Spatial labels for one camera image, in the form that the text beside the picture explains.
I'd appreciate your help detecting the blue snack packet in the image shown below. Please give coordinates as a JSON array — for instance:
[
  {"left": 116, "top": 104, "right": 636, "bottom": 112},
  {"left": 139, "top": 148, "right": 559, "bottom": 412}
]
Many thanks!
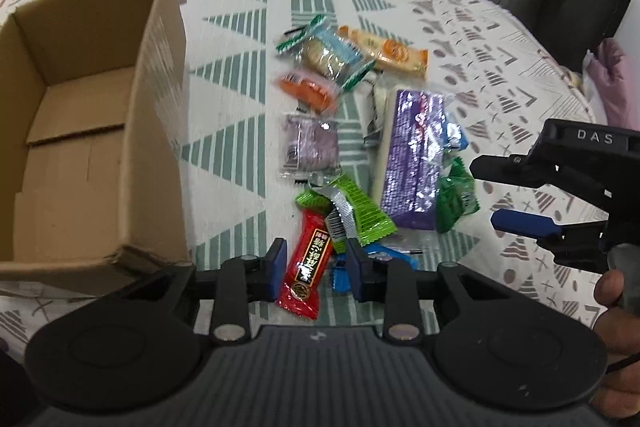
[{"left": 330, "top": 243, "right": 419, "bottom": 294}]

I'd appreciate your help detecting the red snack bar wrapper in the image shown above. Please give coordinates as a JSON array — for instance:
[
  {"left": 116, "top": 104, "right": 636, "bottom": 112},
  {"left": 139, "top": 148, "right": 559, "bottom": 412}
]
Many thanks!
[{"left": 277, "top": 209, "right": 333, "bottom": 321}]

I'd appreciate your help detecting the dark green snack packet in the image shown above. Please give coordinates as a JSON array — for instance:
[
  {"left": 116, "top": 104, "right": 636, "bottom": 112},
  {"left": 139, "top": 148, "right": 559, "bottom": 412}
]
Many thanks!
[{"left": 436, "top": 157, "right": 480, "bottom": 234}]

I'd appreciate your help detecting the bright green snack packet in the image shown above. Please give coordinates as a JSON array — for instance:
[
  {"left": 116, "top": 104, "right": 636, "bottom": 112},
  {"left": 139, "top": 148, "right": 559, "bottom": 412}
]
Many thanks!
[{"left": 295, "top": 174, "right": 397, "bottom": 255}]

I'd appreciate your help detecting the large purple wafer pack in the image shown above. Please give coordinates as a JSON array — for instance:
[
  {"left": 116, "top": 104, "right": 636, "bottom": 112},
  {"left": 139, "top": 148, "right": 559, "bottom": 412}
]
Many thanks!
[{"left": 372, "top": 86, "right": 447, "bottom": 231}]

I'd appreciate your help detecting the purple clear snack packet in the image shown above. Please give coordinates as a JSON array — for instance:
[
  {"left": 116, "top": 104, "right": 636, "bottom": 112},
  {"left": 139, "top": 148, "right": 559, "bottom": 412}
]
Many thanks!
[{"left": 282, "top": 113, "right": 341, "bottom": 180}]

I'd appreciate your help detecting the white clear cake packet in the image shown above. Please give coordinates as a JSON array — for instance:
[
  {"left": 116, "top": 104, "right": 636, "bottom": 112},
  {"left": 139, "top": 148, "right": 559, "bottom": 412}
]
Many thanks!
[{"left": 356, "top": 70, "right": 397, "bottom": 150}]

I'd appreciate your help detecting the person right hand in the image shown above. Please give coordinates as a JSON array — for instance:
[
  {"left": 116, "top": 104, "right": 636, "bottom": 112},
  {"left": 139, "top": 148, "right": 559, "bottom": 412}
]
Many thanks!
[{"left": 591, "top": 270, "right": 639, "bottom": 419}]

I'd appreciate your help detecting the pink cloth bag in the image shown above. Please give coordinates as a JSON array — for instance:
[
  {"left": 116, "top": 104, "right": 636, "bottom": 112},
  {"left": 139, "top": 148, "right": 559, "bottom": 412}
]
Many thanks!
[{"left": 582, "top": 38, "right": 639, "bottom": 131}]

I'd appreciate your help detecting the patterned bed cover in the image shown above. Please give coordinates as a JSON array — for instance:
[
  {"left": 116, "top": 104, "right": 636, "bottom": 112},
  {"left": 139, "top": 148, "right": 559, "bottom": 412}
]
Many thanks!
[{"left": 1, "top": 0, "right": 604, "bottom": 327}]

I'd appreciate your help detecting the brown cardboard box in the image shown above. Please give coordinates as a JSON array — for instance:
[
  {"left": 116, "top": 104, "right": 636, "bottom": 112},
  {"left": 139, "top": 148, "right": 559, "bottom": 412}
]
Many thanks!
[{"left": 1, "top": 0, "right": 188, "bottom": 295}]

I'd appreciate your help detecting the orange yellow cracker pack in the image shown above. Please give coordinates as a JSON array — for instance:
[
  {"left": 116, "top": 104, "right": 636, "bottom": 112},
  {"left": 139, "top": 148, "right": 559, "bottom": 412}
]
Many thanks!
[{"left": 337, "top": 25, "right": 428, "bottom": 80}]

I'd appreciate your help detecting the orange small snack packet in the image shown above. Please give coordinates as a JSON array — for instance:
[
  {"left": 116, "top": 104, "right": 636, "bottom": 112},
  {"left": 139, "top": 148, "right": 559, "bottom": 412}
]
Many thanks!
[{"left": 276, "top": 69, "right": 342, "bottom": 114}]

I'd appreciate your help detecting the teal biscuit packet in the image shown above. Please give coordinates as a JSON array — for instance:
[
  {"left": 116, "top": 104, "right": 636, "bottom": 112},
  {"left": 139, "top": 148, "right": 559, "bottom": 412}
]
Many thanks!
[{"left": 299, "top": 28, "right": 363, "bottom": 82}]

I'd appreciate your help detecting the green striped candy packet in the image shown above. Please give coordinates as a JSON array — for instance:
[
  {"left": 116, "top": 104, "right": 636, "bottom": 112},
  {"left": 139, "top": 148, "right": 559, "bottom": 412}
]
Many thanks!
[{"left": 276, "top": 14, "right": 326, "bottom": 54}]

